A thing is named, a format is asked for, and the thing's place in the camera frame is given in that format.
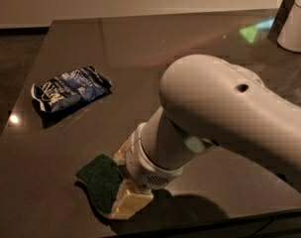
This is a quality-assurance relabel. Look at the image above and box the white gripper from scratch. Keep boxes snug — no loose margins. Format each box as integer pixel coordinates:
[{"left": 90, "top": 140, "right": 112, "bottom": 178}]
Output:
[{"left": 110, "top": 123, "right": 183, "bottom": 220}]

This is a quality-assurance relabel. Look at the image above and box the green and yellow sponge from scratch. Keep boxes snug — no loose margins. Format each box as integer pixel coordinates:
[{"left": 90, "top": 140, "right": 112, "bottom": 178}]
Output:
[{"left": 75, "top": 155, "right": 123, "bottom": 214}]

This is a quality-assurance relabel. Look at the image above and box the white cylindrical robot base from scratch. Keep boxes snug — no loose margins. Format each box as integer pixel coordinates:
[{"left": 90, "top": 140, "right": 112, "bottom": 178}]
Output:
[{"left": 277, "top": 0, "right": 301, "bottom": 53}]

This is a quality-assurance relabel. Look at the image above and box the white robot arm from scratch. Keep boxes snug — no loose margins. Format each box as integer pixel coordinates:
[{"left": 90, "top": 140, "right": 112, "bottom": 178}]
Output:
[{"left": 111, "top": 55, "right": 301, "bottom": 219}]

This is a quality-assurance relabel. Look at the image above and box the blue chip bag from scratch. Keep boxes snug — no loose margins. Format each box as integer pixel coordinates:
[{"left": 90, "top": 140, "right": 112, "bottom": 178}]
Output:
[{"left": 31, "top": 65, "right": 112, "bottom": 113}]

